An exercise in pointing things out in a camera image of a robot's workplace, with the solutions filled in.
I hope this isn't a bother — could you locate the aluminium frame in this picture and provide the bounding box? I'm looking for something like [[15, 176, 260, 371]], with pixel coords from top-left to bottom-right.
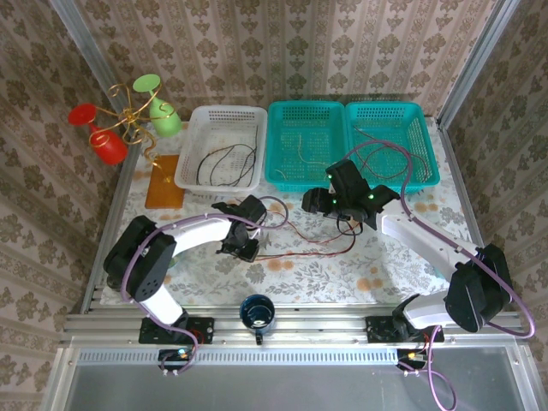
[[40, 0, 536, 411]]

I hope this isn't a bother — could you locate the white plastic basket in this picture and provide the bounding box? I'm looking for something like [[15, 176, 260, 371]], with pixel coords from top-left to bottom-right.
[[174, 105, 269, 193]]

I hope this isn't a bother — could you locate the white slotted cable duct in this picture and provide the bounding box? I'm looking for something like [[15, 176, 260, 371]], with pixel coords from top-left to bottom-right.
[[76, 345, 402, 366]]

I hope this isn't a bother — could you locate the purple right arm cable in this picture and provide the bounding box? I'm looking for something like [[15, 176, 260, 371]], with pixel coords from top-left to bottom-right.
[[340, 140, 536, 411]]

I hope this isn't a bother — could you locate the red cable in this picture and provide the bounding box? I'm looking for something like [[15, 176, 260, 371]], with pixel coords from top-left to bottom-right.
[[353, 125, 432, 181], [265, 209, 359, 246], [256, 220, 359, 261], [359, 145, 425, 181]]

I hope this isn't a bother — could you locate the red plastic goblet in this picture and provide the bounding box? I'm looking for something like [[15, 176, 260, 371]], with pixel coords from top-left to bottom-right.
[[68, 102, 129, 166]]

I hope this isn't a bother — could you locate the dark blue mug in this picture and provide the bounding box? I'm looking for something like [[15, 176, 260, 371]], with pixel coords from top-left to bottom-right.
[[238, 294, 277, 346]]

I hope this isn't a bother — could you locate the black cable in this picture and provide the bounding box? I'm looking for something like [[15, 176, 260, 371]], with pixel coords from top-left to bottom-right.
[[211, 145, 258, 188], [195, 144, 258, 188], [235, 124, 260, 188]]

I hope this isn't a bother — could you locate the teal plastic basket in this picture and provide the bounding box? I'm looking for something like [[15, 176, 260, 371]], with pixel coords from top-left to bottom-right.
[[264, 100, 353, 193], [344, 101, 441, 194]]

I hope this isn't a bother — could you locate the orange wooden base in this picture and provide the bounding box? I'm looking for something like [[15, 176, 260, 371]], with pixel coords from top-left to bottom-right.
[[144, 153, 186, 210]]

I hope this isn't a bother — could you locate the gold wire stand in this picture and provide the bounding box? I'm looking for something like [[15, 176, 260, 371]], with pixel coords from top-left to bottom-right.
[[87, 83, 179, 183]]

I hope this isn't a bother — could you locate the white cable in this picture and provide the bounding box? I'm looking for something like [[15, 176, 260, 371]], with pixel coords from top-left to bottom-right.
[[273, 132, 333, 179]]

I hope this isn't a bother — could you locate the green plastic goblet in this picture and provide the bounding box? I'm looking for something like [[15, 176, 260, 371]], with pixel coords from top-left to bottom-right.
[[131, 73, 183, 139]]

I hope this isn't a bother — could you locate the small circuit board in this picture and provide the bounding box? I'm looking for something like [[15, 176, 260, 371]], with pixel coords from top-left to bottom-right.
[[396, 348, 429, 372], [158, 348, 194, 372]]

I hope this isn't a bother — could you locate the grey metal plate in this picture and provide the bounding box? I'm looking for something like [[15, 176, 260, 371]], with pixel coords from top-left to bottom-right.
[[55, 346, 536, 411]]

